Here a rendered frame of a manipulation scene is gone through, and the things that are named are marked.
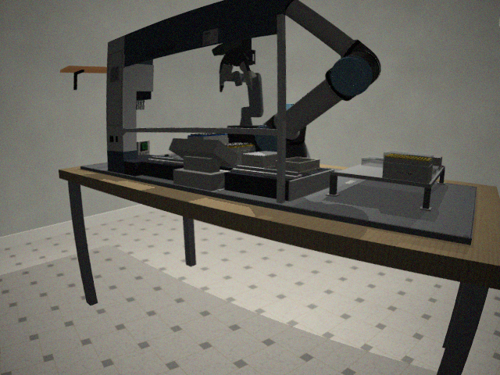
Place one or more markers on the cream open rectangular tray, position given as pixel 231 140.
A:
pixel 299 164

